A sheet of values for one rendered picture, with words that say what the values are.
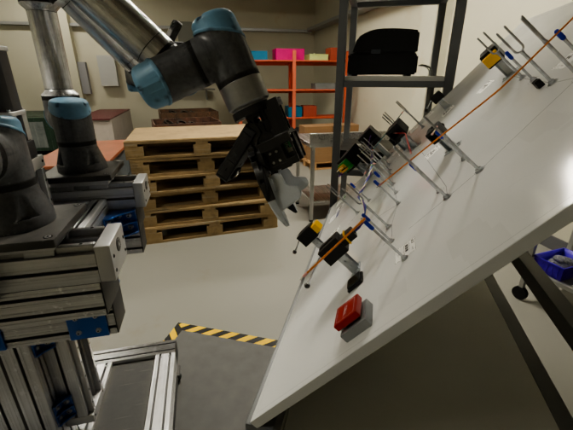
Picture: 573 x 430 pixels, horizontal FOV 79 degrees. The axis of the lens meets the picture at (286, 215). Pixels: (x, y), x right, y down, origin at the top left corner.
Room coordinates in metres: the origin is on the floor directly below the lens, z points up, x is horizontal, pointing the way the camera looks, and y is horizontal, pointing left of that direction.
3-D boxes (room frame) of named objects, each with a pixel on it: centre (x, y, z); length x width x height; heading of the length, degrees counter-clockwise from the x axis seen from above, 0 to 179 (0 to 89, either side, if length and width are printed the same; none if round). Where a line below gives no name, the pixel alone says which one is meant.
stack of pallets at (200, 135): (3.54, 0.85, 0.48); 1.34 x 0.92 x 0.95; 108
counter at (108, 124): (7.64, 3.85, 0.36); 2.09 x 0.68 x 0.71; 13
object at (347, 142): (1.83, -0.45, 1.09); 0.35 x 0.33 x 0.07; 166
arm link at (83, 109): (1.19, 0.71, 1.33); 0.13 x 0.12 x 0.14; 39
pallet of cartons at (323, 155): (6.14, -0.81, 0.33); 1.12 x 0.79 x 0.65; 103
